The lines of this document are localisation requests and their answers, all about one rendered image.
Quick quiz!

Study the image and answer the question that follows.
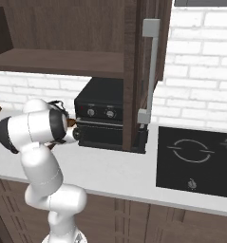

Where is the black hob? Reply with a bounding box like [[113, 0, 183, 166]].
[[155, 125, 227, 199]]

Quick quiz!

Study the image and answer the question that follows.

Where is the brown base cupboard run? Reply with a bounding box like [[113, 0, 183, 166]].
[[0, 177, 227, 243]]

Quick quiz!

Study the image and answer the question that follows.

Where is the grey cabinet door handle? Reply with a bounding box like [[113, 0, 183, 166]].
[[137, 18, 161, 125]]

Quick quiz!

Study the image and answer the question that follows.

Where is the black toaster oven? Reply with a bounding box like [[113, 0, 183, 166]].
[[73, 77, 149, 155]]

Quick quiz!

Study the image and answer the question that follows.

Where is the dark wood cabinet door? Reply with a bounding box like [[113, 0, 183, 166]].
[[122, 0, 174, 153]]

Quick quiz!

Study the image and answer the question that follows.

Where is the grey range hood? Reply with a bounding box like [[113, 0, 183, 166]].
[[174, 0, 227, 8]]

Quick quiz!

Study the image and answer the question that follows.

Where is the small hob knob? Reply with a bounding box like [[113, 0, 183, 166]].
[[187, 178, 197, 190]]

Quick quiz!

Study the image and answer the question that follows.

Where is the dark wood wall cabinet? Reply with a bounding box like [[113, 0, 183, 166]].
[[0, 0, 125, 80]]

